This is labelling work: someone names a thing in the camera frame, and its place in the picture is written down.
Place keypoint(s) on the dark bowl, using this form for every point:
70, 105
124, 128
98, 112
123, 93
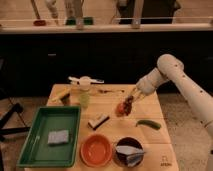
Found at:
130, 142

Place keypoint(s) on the blue grey sponge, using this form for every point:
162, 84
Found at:
58, 137

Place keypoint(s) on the dark red grape bunch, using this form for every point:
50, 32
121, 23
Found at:
127, 105

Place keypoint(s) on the grey cloth in bowl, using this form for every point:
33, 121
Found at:
129, 155

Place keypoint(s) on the green chili pepper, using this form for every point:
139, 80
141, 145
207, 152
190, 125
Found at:
149, 123

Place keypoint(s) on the white handled tool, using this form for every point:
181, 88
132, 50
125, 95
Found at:
75, 80

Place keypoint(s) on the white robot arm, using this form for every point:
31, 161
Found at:
169, 68

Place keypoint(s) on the orange tomato fruit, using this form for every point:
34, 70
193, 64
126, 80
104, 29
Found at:
119, 110

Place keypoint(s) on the red bowl on counter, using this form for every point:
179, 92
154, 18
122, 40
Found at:
39, 23

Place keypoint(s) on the orange red bowl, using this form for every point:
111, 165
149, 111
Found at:
96, 150

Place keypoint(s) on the green clear bottle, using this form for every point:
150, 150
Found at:
84, 86

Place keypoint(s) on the black tripod stand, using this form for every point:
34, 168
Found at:
12, 122

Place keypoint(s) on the green plastic tray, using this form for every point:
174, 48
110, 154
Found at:
36, 152

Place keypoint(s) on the green object on counter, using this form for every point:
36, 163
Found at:
74, 21

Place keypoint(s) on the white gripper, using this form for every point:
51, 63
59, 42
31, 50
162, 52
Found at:
147, 85

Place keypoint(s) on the black white eraser block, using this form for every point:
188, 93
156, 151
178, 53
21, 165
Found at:
95, 123

